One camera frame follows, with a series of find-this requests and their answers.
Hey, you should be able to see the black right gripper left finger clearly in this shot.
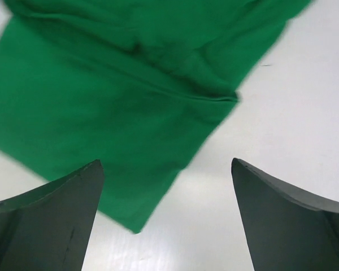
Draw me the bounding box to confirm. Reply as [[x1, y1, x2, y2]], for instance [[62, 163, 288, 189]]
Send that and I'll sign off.
[[0, 160, 105, 271]]

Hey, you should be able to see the green t shirt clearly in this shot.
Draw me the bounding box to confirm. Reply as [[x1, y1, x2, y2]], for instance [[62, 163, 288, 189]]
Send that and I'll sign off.
[[0, 1, 308, 233]]

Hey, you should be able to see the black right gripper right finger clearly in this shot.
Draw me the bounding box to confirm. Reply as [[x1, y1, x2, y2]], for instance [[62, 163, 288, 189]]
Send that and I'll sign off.
[[231, 158, 339, 271]]

